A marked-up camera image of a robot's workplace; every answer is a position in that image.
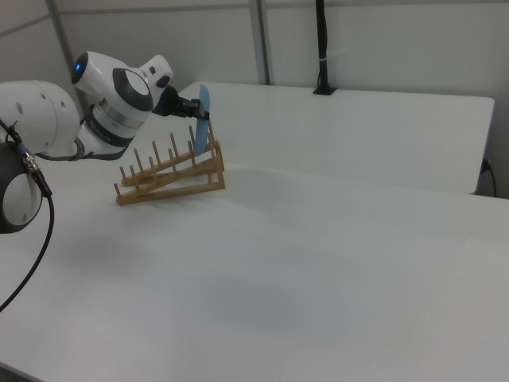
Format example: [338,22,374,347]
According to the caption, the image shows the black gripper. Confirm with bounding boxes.
[152,84,211,122]

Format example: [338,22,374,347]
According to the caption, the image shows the blue plate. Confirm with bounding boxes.
[193,84,212,155]

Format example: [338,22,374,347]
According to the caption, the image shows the wooden plate rack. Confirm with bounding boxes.
[113,129,227,207]

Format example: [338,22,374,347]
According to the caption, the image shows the black pole with clamp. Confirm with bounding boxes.
[313,0,338,96]

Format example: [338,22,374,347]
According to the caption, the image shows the grey aluminium partition post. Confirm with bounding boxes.
[250,0,276,86]

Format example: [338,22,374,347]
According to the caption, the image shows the grey cable under arm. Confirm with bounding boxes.
[35,138,125,162]

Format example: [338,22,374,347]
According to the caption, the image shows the black arm cable with connector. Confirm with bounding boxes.
[0,118,56,314]

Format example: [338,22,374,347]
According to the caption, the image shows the black cable with blue plug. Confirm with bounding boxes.
[480,158,499,198]

